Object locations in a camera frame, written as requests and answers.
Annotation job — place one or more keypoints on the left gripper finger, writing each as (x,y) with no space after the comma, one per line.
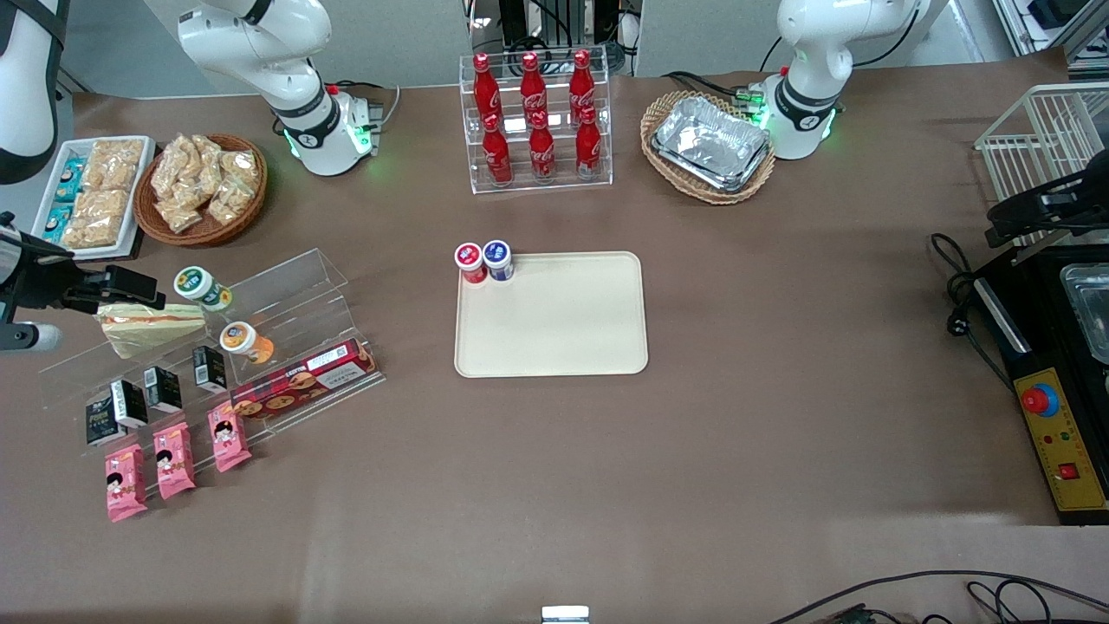
(1014,223)

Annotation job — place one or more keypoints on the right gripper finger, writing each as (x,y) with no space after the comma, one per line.
(87,293)
(134,284)

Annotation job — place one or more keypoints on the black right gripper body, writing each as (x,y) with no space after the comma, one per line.
(36,276)

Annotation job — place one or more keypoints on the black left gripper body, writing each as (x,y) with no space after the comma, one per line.
(1077,192)

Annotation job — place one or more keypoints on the triangle sandwich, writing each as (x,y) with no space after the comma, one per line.
(152,331)

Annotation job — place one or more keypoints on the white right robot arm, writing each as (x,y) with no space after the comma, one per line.
(260,52)

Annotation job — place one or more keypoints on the white rectangular serving tray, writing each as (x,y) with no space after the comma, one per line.
(43,186)

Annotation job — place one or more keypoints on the aluminium foil tray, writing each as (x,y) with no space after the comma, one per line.
(710,139)

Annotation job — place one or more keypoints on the beige plastic tray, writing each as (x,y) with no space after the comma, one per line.
(554,321)

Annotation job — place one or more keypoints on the teal snack packet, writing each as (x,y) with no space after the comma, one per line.
(71,180)
(59,224)

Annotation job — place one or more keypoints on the green-label yogurt cup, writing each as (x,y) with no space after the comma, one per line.
(197,284)

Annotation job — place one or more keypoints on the flat pack of crackers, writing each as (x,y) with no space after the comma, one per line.
(114,165)
(97,217)

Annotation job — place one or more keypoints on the clear bag of crackers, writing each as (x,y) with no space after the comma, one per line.
(180,213)
(228,201)
(208,156)
(241,166)
(171,169)

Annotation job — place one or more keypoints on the brown round wicker basket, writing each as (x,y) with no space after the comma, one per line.
(204,232)

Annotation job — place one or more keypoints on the steel food container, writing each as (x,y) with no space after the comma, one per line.
(1087,308)

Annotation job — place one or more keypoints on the small black carton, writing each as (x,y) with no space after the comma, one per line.
(163,390)
(210,368)
(130,403)
(100,423)

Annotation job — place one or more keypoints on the orange-label yogurt cup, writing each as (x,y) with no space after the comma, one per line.
(241,338)

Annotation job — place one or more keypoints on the black sealing machine yellow panel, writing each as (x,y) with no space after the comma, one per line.
(1044,347)

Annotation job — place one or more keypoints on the clear acrylic stepped shelf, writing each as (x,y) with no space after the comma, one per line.
(295,295)

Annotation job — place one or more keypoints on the red emergency stop button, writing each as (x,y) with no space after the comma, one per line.
(1038,399)

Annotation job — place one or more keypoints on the pink snack pack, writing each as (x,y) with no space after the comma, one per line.
(126,484)
(230,438)
(174,461)

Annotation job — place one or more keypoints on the red cookie box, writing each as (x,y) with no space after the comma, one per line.
(299,381)

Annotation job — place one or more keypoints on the red-lid small bottle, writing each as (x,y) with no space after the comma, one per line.
(470,260)

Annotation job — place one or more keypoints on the light oval wicker basket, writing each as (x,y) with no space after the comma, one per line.
(667,178)

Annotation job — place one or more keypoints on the blue-lid small bottle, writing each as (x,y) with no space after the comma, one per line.
(497,257)

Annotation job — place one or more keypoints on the red cola bottle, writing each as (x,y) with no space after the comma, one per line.
(532,87)
(487,91)
(496,156)
(542,154)
(588,149)
(581,85)

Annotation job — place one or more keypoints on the clear acrylic bottle rack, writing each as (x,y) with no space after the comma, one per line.
(598,156)

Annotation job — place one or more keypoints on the black background equipment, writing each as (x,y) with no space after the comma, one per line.
(554,26)

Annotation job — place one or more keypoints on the small silver object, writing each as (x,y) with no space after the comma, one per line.
(565,614)

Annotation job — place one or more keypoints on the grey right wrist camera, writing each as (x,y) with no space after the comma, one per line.
(30,336)

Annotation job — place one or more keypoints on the aluminium frame structure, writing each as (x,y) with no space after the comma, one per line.
(1057,26)

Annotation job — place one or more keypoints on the red rocker switch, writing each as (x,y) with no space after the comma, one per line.
(1068,471)

